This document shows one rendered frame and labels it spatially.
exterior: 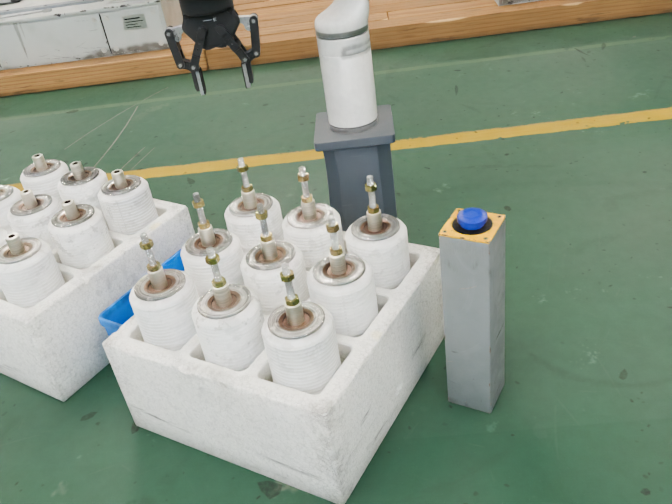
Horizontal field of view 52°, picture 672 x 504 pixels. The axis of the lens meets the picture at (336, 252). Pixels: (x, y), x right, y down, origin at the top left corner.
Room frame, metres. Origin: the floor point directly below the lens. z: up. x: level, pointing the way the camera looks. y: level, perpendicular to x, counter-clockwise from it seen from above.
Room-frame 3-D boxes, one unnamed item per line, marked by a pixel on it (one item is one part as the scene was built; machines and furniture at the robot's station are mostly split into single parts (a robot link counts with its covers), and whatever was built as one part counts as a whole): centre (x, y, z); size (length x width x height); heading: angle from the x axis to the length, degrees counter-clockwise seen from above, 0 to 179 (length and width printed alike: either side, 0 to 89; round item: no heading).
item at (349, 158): (1.21, -0.07, 0.15); 0.15 x 0.15 x 0.30; 85
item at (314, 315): (0.71, 0.06, 0.25); 0.08 x 0.08 x 0.01
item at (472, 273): (0.78, -0.19, 0.16); 0.07 x 0.07 x 0.31; 56
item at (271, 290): (0.88, 0.10, 0.16); 0.10 x 0.10 x 0.18
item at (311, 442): (0.88, 0.10, 0.09); 0.39 x 0.39 x 0.18; 56
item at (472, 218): (0.78, -0.19, 0.32); 0.04 x 0.04 x 0.02
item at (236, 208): (1.04, 0.13, 0.25); 0.08 x 0.08 x 0.01
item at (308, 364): (0.71, 0.06, 0.16); 0.10 x 0.10 x 0.18
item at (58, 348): (1.18, 0.55, 0.09); 0.39 x 0.39 x 0.18; 54
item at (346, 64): (1.21, -0.07, 0.39); 0.09 x 0.09 x 0.17; 85
